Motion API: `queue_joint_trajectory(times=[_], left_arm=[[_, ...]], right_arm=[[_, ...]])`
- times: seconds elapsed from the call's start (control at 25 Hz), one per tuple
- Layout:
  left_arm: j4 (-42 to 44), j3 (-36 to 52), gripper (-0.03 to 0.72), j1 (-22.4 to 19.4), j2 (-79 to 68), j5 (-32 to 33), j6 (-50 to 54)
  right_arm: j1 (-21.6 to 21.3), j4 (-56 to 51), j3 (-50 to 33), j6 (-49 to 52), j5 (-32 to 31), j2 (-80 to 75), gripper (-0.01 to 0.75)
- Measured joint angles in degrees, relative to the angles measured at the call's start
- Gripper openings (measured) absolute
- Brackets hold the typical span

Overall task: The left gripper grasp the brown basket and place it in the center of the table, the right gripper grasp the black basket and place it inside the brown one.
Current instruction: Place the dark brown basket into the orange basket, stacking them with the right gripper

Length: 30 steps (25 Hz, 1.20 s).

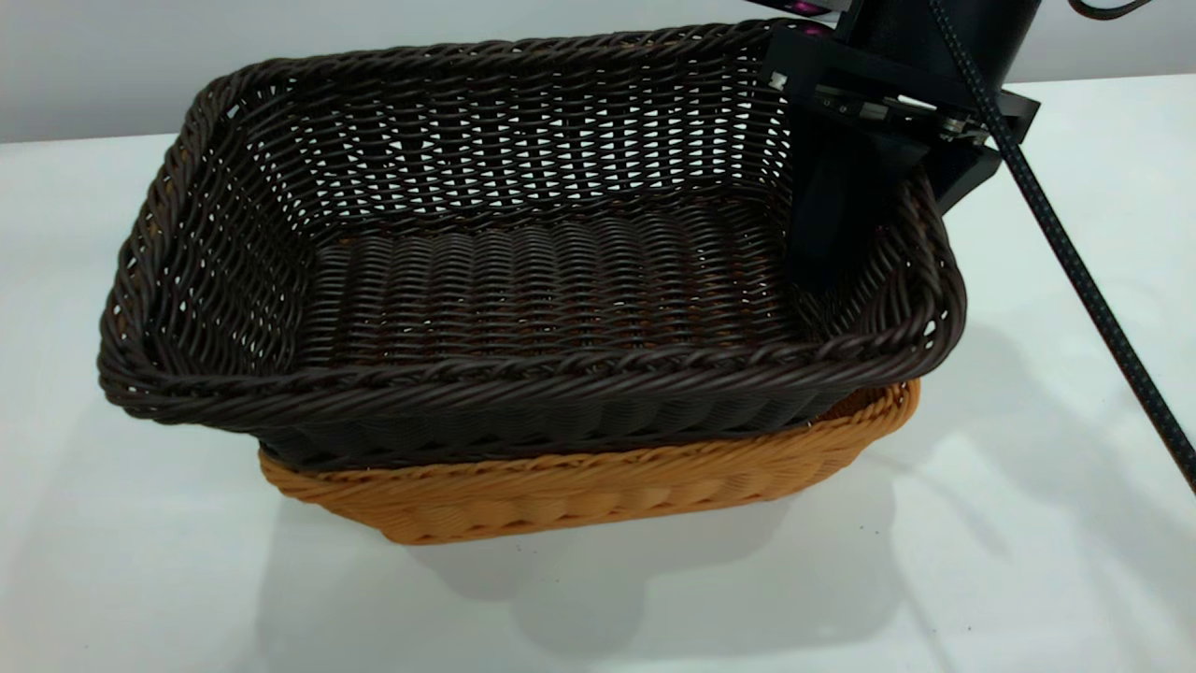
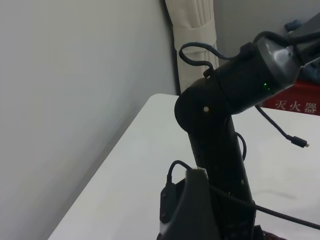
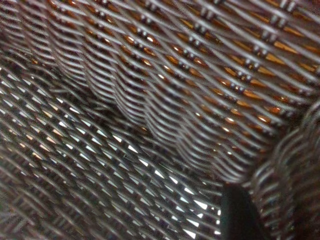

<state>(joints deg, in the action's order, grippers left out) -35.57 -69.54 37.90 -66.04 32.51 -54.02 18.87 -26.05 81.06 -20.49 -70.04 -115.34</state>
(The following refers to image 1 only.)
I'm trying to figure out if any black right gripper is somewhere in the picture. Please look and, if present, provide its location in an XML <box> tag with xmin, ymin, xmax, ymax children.
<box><xmin>760</xmin><ymin>21</ymin><xmax>1041</xmax><ymax>296</ymax></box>

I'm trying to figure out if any dark brown woven basket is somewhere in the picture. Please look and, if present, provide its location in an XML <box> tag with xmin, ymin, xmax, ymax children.
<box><xmin>96</xmin><ymin>19</ymin><xmax>968</xmax><ymax>471</ymax></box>

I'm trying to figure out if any orange-brown woven basket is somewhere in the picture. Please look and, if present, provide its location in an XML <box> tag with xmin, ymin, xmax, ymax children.
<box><xmin>259</xmin><ymin>379</ymin><xmax>921</xmax><ymax>546</ymax></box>

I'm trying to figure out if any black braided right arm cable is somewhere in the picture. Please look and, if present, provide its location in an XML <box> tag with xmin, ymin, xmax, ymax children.
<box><xmin>925</xmin><ymin>0</ymin><xmax>1196</xmax><ymax>494</ymax></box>

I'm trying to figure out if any thin black cable loop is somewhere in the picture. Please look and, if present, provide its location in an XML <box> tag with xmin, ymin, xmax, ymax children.
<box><xmin>1068</xmin><ymin>0</ymin><xmax>1152</xmax><ymax>21</ymax></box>

